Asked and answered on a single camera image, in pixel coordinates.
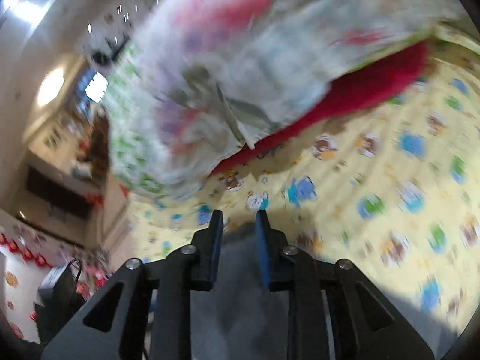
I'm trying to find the green frog pattern pillow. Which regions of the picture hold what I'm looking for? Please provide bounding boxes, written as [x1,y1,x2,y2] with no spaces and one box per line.
[103,41,208,199]

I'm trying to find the yellow cartoon bear bedsheet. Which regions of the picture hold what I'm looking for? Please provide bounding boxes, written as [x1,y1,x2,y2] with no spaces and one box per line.
[128,25,479,332]

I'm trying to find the grey sweatpants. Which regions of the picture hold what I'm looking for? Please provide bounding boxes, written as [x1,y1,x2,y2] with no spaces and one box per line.
[191,223,456,359]

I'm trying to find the floral ruffled pillow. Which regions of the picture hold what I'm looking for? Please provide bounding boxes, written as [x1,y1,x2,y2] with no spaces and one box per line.
[134,0,463,179]

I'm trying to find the red blanket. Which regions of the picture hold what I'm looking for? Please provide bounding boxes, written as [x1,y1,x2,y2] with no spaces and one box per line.
[212,41,428,174]

